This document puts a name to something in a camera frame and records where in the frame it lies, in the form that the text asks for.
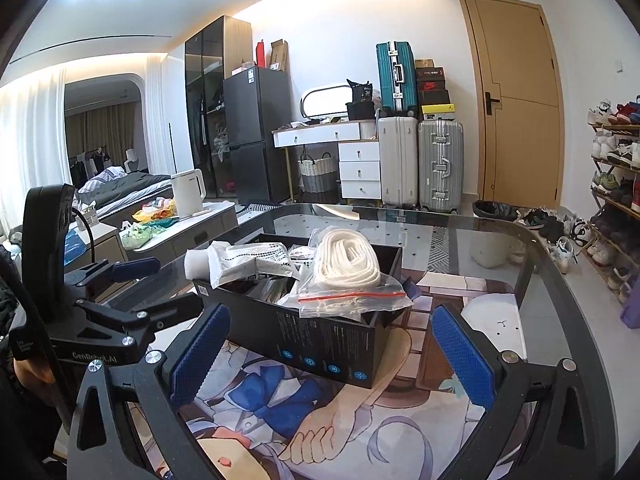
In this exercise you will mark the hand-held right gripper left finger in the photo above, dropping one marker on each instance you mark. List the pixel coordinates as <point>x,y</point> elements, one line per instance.
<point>200,350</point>

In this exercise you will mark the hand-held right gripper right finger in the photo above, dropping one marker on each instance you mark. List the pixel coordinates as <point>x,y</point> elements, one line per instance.
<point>462,360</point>

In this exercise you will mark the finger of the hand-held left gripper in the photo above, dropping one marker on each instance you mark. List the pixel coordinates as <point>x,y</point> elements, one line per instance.
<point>170,307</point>
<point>135,270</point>

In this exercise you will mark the white soft bundle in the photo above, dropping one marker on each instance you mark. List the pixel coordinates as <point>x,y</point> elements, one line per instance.
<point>197,264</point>

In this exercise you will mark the white green medicine bag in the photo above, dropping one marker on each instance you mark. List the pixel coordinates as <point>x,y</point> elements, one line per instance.
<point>250,260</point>

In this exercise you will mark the black cardboard box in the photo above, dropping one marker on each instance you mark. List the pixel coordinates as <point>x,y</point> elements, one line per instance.
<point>320,340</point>

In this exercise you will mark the cream shoelaces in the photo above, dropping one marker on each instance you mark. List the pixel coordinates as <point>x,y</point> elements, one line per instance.
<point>350,260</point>

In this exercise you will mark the person's left hand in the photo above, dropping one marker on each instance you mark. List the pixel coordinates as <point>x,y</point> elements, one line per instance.
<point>32,377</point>

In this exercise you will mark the green plastic bag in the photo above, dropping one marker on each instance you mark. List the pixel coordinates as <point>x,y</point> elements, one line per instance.
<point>140,236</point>

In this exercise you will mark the yellow snack bag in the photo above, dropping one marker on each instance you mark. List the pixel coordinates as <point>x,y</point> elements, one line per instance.
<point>155,214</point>

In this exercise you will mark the low white cabinet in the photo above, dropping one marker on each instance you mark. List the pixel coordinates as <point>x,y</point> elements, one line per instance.
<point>200,225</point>

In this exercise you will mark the grey bed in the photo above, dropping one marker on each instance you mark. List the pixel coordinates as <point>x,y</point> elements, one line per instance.
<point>125,187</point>

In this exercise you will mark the clothes rack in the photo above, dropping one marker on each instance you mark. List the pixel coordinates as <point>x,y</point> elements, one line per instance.
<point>92,165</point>

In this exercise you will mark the white curtain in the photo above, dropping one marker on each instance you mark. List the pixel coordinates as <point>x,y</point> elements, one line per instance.
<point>30,150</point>

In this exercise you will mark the white electric kettle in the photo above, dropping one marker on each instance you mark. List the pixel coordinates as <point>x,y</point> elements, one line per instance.
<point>186,192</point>

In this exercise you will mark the printed cartoon table mat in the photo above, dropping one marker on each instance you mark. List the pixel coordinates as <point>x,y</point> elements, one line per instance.
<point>280,410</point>

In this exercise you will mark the bin with black liner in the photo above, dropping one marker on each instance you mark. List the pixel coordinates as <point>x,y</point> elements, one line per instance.
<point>492,240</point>

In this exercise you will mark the group of shoes on floor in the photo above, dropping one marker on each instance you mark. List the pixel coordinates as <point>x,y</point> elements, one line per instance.
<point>555,230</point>

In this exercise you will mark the purple bag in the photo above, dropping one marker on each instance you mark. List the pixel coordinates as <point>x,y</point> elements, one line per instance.
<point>631,307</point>

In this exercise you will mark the dark grey fridge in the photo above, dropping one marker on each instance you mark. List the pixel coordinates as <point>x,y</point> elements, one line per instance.
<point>260,130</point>

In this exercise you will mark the silver suitcase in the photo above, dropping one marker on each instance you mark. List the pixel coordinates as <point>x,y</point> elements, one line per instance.
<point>440,165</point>

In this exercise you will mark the black glass cabinet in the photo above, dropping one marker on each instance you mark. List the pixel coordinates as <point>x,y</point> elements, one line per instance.
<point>205,85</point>

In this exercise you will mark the woven laundry basket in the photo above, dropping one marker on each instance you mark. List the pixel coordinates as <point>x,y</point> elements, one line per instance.
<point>319,175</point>

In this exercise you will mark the white suitcase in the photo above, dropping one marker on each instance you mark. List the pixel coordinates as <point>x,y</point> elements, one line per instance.
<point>397,160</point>

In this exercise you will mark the wooden shoe rack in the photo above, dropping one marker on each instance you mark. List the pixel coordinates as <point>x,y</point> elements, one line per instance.
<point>625,205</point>

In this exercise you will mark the white dresser with drawers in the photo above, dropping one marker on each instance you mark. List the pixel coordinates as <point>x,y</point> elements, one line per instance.
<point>357,160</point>

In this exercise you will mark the red flat package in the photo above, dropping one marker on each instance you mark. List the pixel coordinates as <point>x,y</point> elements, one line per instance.
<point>260,54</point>

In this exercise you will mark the oval mirror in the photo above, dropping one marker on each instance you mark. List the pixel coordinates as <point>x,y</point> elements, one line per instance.
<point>325,102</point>

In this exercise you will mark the rows of shoes on rack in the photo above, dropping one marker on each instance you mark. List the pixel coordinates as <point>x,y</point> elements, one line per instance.
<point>612,150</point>

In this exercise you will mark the brown cardboard box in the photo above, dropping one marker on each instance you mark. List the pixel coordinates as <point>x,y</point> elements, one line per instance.
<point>279,55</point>

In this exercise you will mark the wooden door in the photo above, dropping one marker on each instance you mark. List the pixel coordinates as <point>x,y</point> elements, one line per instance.
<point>520,100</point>

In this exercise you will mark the stack of shoe boxes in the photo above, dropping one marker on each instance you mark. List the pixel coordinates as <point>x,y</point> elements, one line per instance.
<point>431,87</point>

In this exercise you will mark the black bag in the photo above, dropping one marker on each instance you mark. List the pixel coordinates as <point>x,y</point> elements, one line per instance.
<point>362,102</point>

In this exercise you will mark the teal suitcase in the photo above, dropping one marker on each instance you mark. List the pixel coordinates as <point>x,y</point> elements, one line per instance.
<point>395,77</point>

